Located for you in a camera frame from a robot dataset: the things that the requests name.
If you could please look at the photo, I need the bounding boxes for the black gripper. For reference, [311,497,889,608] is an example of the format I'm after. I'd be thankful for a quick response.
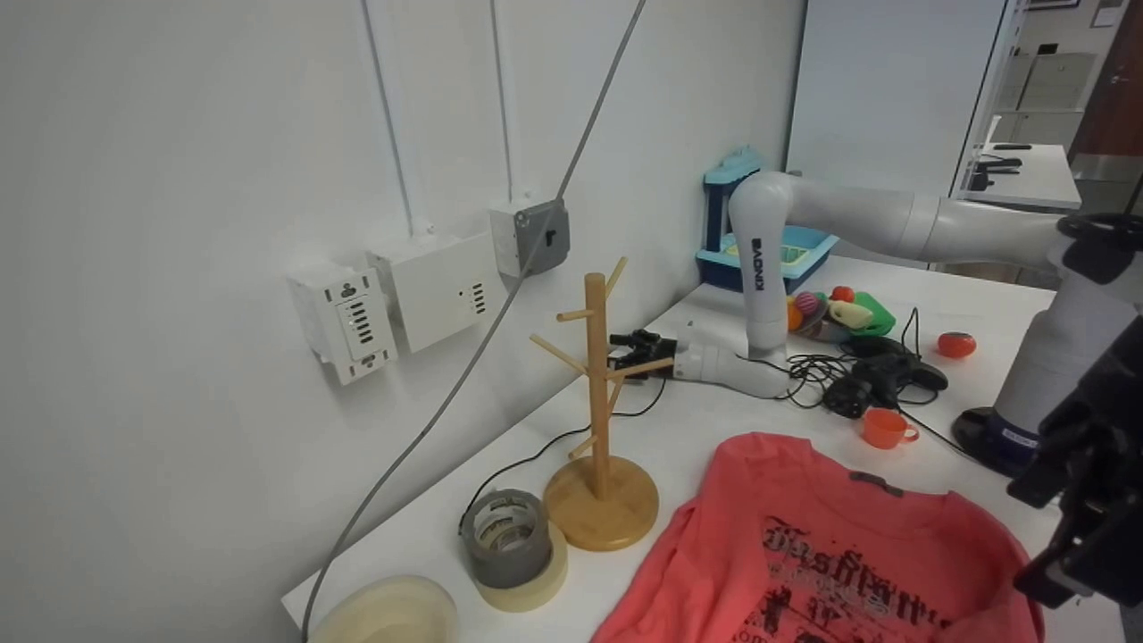
[1004,314,1143,615]

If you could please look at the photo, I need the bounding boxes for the coral printed sweatshirt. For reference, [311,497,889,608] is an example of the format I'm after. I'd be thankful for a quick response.
[590,427,1049,643]

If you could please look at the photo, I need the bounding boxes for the blue black arm base clamp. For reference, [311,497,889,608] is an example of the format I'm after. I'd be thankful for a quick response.
[951,404,1057,483]

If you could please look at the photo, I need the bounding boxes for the orange cup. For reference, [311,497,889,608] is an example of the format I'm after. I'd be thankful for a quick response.
[855,404,921,453]

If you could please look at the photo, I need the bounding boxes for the small red round object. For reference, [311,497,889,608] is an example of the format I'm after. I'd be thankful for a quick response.
[933,329,982,359]

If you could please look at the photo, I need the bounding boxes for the green toy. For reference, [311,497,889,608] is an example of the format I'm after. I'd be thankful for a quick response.
[832,290,899,341]

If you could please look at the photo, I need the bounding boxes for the orange purple toy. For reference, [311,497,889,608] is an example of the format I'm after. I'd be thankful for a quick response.
[781,290,832,339]

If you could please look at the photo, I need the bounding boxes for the white background desk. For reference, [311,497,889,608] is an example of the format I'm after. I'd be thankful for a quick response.
[951,109,1087,214]

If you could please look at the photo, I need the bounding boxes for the brown wooden door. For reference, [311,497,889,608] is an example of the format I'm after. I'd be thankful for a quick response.
[1068,0,1143,157]

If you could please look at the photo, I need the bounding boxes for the wooden mug tree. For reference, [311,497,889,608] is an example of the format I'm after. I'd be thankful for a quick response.
[528,252,659,554]

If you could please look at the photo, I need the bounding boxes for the white partition board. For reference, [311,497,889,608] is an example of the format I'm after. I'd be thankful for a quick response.
[781,0,1014,208]

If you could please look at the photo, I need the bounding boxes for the blue plastic rack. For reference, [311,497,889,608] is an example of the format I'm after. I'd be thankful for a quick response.
[692,142,840,297]

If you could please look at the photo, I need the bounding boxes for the beige tape roll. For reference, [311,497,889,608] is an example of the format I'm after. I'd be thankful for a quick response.
[474,539,573,615]

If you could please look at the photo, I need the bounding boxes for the grey junction box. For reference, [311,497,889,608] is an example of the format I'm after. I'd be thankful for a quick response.
[486,194,575,283]

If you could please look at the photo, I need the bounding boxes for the cream plastic bowl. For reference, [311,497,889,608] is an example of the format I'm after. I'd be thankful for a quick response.
[311,570,462,643]

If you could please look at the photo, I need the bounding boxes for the thin black table cable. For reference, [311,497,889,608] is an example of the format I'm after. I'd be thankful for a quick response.
[472,374,671,510]

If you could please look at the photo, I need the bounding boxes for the grey wall cable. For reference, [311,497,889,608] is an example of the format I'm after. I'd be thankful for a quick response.
[297,0,653,643]

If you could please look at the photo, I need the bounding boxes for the plain white wall box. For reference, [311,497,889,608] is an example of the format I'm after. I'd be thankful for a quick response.
[367,227,509,358]

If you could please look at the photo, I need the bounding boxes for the white wall conduit pipe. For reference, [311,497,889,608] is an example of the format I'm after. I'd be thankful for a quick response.
[486,0,519,208]
[356,0,417,244]

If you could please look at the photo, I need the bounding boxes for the white wall socket black markings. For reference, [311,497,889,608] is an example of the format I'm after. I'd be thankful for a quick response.
[286,248,403,390]

